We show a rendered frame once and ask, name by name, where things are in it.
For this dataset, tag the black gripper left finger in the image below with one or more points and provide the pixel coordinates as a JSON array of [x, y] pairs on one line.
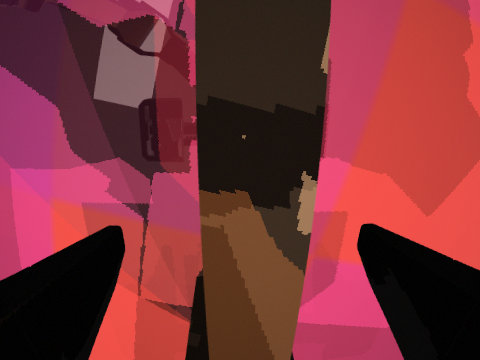
[[53, 309]]

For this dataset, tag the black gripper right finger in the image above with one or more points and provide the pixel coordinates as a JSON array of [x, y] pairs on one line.
[[431, 301]]

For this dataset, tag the long brown wooden rail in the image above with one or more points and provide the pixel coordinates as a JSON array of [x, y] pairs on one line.
[[261, 78]]

